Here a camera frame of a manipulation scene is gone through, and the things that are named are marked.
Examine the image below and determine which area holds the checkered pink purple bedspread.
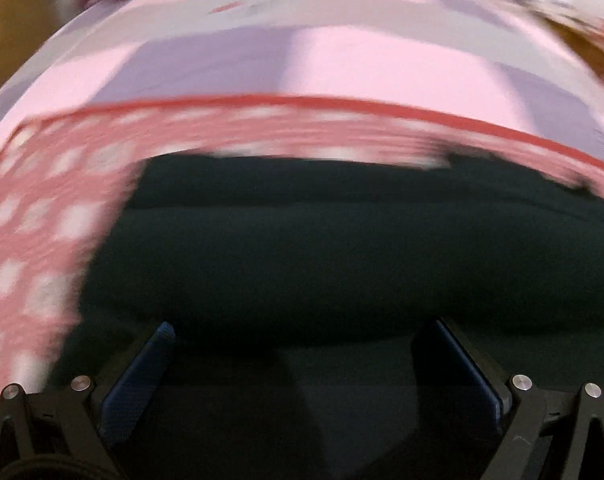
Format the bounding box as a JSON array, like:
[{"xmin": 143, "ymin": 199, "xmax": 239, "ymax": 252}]
[{"xmin": 0, "ymin": 0, "xmax": 604, "ymax": 171}]

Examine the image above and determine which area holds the dark navy padded jacket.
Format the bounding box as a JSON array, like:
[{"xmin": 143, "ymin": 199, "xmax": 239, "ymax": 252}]
[{"xmin": 47, "ymin": 152, "xmax": 604, "ymax": 480}]

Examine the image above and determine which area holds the wooden nightstand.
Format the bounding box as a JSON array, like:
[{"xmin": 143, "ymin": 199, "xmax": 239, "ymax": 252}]
[{"xmin": 542, "ymin": 10, "xmax": 604, "ymax": 86}]

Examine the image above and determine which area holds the wooden wardrobe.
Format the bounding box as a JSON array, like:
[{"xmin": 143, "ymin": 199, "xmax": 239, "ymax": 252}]
[{"xmin": 0, "ymin": 0, "xmax": 83, "ymax": 106}]

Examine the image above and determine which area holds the red patterned mat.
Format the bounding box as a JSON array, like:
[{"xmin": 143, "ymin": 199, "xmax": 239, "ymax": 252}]
[{"xmin": 0, "ymin": 95, "xmax": 604, "ymax": 411}]

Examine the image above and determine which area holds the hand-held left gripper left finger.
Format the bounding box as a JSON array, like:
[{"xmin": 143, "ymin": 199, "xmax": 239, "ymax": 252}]
[{"xmin": 0, "ymin": 321, "xmax": 177, "ymax": 480}]

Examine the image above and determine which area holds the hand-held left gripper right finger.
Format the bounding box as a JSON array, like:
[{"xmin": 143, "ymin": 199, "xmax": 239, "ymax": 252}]
[{"xmin": 414, "ymin": 317, "xmax": 604, "ymax": 480}]

